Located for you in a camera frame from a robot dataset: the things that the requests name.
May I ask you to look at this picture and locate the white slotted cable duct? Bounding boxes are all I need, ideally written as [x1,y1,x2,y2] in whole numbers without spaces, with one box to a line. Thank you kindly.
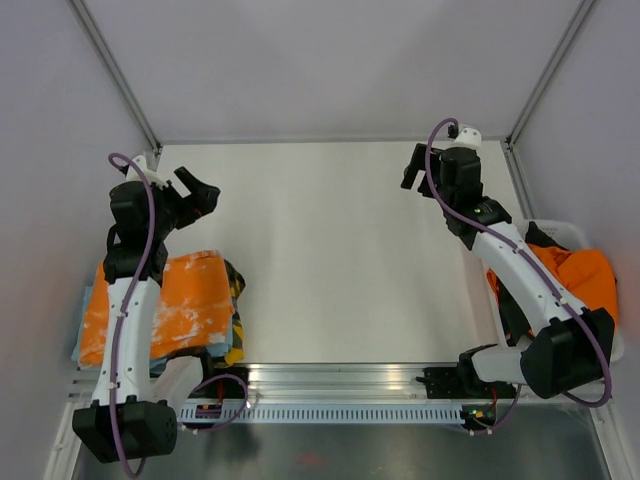
[178,403,464,425]

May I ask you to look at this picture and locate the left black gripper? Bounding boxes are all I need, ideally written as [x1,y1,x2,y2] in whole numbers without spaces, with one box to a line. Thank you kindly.
[147,167,219,239]

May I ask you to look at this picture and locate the orange white tie-dye trousers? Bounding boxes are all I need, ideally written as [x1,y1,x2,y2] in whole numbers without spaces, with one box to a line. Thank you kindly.
[80,250,234,366]

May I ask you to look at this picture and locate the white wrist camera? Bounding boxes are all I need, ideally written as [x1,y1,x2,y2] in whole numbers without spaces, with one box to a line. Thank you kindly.
[447,123,482,151]
[125,152,167,188]

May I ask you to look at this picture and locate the right aluminium frame post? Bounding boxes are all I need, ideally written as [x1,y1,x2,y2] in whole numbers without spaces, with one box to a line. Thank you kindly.
[505,0,599,151]

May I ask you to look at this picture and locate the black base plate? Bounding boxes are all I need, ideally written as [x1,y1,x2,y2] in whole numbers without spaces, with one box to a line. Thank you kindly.
[201,366,249,400]
[415,366,472,400]

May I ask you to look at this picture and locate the black garment in basket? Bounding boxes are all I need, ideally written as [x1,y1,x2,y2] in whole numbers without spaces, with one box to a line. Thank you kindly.
[486,220,571,346]

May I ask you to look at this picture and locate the light blue folded trousers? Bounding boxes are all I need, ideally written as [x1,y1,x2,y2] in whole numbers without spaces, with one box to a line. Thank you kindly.
[71,285,232,374]

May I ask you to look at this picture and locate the aluminium frame post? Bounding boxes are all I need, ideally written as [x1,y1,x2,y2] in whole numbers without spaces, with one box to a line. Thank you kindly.
[67,0,162,155]
[505,0,599,151]

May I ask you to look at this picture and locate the left aluminium frame post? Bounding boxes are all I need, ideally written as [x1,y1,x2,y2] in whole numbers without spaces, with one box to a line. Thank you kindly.
[67,0,162,155]

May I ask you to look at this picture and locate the aluminium mounting rail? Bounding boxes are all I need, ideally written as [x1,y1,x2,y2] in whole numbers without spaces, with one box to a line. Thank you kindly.
[67,363,614,404]

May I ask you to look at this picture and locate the white plastic laundry basket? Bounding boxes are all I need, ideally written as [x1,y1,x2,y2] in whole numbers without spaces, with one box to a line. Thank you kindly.
[470,222,621,399]

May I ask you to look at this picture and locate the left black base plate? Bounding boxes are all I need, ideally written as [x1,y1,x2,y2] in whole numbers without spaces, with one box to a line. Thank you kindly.
[201,366,249,400]

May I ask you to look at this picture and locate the camouflage yellow folded trousers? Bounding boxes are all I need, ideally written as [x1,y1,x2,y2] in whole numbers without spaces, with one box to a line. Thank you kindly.
[223,260,246,368]

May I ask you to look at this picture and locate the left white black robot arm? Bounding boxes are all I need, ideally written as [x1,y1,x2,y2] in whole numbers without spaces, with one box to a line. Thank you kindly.
[72,167,220,464]

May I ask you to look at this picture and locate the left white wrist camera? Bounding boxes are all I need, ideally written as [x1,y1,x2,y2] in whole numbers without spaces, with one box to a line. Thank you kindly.
[125,152,167,188]

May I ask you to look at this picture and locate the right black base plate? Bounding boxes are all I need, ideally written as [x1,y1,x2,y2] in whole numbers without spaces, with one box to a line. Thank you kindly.
[415,366,472,400]

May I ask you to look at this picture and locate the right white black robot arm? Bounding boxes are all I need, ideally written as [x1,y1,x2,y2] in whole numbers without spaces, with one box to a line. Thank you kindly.
[401,143,614,399]

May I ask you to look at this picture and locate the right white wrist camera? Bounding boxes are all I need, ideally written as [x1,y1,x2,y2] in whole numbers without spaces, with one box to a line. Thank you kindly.
[447,123,482,151]

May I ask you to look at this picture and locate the plain orange garment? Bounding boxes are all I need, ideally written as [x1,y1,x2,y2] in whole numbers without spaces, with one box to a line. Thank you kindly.
[487,242,620,331]

